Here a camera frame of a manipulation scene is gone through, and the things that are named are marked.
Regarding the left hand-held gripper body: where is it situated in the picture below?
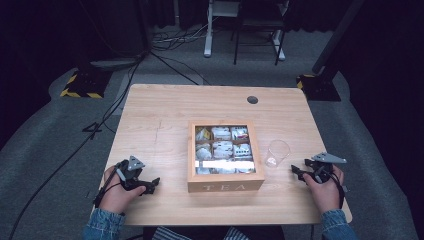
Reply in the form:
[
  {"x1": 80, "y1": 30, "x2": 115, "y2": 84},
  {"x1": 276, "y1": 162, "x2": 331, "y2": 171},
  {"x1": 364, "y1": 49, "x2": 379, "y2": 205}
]
[{"x1": 114, "y1": 155, "x2": 156, "y2": 196}]

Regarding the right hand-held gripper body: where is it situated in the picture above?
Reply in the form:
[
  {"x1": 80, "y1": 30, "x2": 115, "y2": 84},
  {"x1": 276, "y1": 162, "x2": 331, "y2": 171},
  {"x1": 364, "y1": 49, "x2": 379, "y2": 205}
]
[{"x1": 303, "y1": 151, "x2": 348, "y2": 185}]

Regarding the person's left hand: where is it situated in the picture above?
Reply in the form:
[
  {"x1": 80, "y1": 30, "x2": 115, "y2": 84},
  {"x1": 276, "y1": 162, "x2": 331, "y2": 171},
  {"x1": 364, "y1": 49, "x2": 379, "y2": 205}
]
[{"x1": 99, "y1": 165, "x2": 147, "y2": 215}]

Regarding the person's right hand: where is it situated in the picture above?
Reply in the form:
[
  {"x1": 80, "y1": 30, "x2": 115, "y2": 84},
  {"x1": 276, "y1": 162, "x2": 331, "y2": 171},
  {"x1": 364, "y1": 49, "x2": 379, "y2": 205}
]
[{"x1": 301, "y1": 164, "x2": 345, "y2": 215}]

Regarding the clear plastic cup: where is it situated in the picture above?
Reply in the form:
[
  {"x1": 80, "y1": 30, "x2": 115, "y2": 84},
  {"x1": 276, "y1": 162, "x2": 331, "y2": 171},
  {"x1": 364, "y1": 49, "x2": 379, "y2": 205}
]
[{"x1": 264, "y1": 139, "x2": 292, "y2": 169}]

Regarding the person's striped clothing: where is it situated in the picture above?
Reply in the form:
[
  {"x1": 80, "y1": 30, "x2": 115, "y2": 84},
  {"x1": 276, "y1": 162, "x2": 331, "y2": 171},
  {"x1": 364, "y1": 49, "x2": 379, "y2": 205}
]
[{"x1": 151, "y1": 225, "x2": 252, "y2": 240}]

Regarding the wooden tea box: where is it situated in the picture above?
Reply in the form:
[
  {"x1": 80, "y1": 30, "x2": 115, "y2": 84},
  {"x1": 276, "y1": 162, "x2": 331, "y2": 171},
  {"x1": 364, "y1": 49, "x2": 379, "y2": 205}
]
[{"x1": 186, "y1": 119, "x2": 266, "y2": 194}]

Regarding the group of tea bags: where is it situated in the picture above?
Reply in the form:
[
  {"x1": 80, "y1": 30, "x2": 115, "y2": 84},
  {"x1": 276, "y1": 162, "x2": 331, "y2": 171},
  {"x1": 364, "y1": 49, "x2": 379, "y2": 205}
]
[{"x1": 194, "y1": 126, "x2": 257, "y2": 175}]

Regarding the stand base with yellow-black tape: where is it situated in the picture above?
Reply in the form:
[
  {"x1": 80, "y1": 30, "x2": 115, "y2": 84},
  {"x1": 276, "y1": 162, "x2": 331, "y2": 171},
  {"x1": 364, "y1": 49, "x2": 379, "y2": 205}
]
[
  {"x1": 59, "y1": 67, "x2": 114, "y2": 100},
  {"x1": 295, "y1": 73, "x2": 342, "y2": 102}
]

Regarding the white desk leg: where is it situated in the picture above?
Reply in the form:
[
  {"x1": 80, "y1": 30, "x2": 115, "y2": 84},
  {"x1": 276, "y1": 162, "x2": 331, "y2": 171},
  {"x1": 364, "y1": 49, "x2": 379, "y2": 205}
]
[
  {"x1": 271, "y1": 29, "x2": 287, "y2": 62},
  {"x1": 203, "y1": 0, "x2": 215, "y2": 59}
]

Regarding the dark slanted stand pole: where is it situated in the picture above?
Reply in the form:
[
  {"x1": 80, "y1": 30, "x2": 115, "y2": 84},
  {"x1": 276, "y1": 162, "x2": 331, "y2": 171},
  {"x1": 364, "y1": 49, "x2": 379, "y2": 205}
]
[{"x1": 311, "y1": 0, "x2": 367, "y2": 76}]

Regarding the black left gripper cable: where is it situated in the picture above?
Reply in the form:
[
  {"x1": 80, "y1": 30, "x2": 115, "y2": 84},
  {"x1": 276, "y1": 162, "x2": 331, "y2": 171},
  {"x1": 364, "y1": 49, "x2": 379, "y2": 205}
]
[{"x1": 92, "y1": 162, "x2": 123, "y2": 210}]

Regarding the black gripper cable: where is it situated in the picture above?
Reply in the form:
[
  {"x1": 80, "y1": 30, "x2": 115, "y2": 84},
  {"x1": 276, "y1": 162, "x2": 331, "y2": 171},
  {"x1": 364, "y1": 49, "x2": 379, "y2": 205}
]
[
  {"x1": 329, "y1": 171, "x2": 348, "y2": 210},
  {"x1": 92, "y1": 162, "x2": 123, "y2": 210}
]

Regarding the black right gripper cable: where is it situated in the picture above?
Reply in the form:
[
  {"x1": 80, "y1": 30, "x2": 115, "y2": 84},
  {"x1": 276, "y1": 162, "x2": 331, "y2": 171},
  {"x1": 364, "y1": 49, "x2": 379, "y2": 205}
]
[{"x1": 329, "y1": 171, "x2": 348, "y2": 210}]

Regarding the long black floor cable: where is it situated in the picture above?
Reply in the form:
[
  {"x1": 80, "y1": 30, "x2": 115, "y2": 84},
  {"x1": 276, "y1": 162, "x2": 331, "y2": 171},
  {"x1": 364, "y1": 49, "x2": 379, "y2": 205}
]
[{"x1": 7, "y1": 49, "x2": 150, "y2": 240}]

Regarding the thin black floor cable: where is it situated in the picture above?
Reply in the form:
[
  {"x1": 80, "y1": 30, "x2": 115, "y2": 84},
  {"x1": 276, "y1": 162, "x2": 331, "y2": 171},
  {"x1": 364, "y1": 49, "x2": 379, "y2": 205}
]
[{"x1": 149, "y1": 50, "x2": 212, "y2": 86}]

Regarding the bundle of floor cables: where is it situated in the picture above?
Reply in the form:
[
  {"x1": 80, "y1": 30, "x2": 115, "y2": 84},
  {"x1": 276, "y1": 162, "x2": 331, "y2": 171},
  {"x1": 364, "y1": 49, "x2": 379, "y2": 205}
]
[{"x1": 152, "y1": 23, "x2": 208, "y2": 52}]

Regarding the black metal chair frame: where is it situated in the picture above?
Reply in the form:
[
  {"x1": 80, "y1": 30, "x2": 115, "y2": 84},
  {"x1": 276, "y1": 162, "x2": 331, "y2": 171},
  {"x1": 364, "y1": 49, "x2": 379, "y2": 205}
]
[{"x1": 232, "y1": 0, "x2": 290, "y2": 67}]

